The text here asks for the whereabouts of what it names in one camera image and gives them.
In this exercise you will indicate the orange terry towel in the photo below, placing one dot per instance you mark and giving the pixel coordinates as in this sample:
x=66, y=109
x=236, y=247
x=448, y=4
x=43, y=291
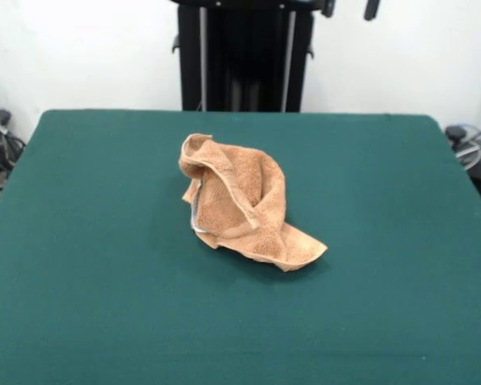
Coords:
x=224, y=192

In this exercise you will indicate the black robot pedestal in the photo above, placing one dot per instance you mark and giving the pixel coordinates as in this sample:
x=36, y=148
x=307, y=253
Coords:
x=248, y=60

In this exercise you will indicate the dark green table cloth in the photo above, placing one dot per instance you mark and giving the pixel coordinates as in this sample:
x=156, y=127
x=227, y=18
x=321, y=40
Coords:
x=104, y=288

